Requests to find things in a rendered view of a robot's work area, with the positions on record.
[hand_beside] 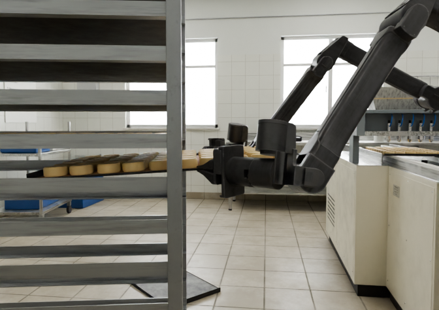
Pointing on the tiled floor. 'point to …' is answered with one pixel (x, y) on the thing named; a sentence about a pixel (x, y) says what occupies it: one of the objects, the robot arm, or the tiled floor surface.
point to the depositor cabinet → (360, 223)
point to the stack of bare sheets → (154, 289)
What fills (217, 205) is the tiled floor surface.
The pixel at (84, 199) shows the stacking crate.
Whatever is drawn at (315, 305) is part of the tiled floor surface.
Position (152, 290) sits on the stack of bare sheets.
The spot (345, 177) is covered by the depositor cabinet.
